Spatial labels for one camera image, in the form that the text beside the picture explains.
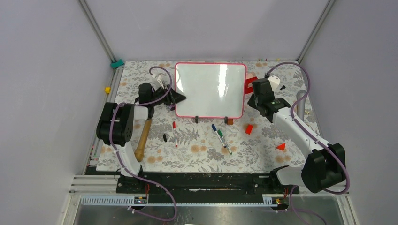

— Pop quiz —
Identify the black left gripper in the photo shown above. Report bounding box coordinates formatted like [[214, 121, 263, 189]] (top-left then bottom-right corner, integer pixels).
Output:
[[150, 84, 186, 106]]

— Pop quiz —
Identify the pink framed whiteboard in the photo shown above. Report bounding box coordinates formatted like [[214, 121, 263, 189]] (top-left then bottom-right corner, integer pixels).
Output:
[[175, 62, 247, 119]]

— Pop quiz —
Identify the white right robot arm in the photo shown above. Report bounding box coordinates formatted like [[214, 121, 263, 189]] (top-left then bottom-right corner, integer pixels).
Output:
[[248, 78, 350, 193]]

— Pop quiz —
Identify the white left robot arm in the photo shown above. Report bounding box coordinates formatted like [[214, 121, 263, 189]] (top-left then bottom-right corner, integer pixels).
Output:
[[96, 83, 187, 193]]

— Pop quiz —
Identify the red lego brick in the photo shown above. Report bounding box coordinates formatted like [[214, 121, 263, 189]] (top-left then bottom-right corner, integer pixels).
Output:
[[244, 72, 258, 94]]

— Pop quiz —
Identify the red capped marker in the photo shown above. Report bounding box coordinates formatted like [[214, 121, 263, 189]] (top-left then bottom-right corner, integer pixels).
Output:
[[172, 121, 178, 148]]

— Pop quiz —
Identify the red rectangular block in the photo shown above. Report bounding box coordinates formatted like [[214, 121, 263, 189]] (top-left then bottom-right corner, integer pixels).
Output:
[[245, 124, 253, 135]]

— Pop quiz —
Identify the blue capped marker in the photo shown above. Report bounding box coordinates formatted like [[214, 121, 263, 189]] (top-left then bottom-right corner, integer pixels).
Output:
[[211, 124, 226, 148]]

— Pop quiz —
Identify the red triangular block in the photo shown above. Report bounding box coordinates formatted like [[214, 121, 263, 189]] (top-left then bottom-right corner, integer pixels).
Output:
[[276, 143, 286, 151]]

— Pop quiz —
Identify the green capped marker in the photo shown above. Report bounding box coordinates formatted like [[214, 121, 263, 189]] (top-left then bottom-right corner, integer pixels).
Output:
[[217, 130, 232, 155]]

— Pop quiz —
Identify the teal clamp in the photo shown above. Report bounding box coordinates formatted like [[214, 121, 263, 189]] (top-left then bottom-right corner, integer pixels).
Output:
[[110, 59, 124, 69]]

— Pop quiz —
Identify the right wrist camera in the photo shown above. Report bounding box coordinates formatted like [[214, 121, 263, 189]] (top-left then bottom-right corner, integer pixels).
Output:
[[267, 75, 280, 91]]

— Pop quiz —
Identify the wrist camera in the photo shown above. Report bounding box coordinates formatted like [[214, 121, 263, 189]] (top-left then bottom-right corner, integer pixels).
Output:
[[267, 75, 280, 91], [156, 73, 165, 89]]

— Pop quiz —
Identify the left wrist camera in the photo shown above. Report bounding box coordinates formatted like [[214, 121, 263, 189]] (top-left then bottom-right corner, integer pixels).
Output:
[[156, 73, 165, 89]]

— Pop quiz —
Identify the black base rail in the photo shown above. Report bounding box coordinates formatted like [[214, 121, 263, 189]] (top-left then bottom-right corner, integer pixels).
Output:
[[116, 171, 299, 204]]

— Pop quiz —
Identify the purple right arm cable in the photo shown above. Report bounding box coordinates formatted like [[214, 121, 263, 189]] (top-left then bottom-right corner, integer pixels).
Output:
[[265, 62, 351, 225]]

